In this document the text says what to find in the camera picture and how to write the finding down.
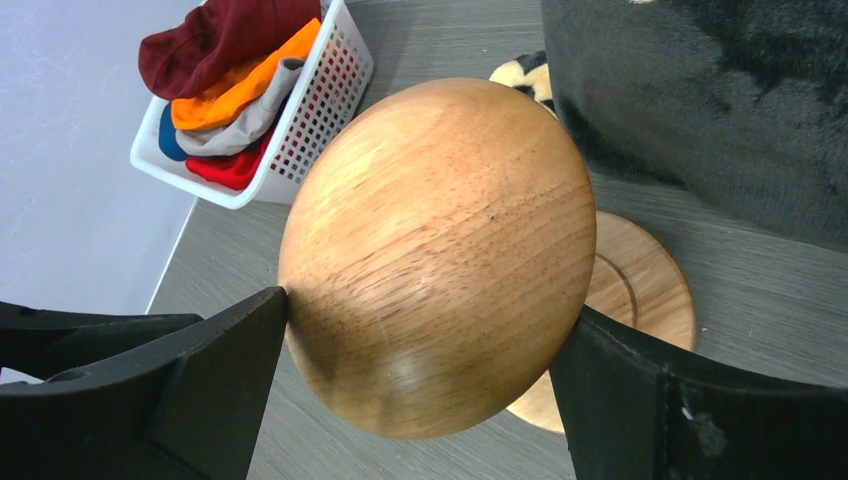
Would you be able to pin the red hat in basket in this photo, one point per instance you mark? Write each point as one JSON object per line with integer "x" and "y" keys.
{"x": 234, "y": 172}

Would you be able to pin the dark red bucket hat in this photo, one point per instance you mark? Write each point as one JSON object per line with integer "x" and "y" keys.
{"x": 214, "y": 37}

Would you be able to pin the black floral plush pillow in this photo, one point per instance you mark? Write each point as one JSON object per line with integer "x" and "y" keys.
{"x": 742, "y": 103}

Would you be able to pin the grey white hat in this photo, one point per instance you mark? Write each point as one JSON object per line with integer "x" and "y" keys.
{"x": 251, "y": 124}

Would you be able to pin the blue hat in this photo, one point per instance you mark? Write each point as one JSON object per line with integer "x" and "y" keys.
{"x": 167, "y": 137}

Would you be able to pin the wooden hat stand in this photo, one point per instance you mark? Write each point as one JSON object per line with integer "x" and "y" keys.
{"x": 439, "y": 252}

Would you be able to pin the orange hat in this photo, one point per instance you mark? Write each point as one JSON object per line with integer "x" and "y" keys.
{"x": 222, "y": 103}

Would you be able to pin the white plastic basket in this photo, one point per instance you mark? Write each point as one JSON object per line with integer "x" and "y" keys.
{"x": 323, "y": 101}

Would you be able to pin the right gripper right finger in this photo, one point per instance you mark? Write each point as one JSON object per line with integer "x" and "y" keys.
{"x": 635, "y": 407}

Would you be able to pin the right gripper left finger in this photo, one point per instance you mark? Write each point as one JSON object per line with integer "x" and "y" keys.
{"x": 167, "y": 396}

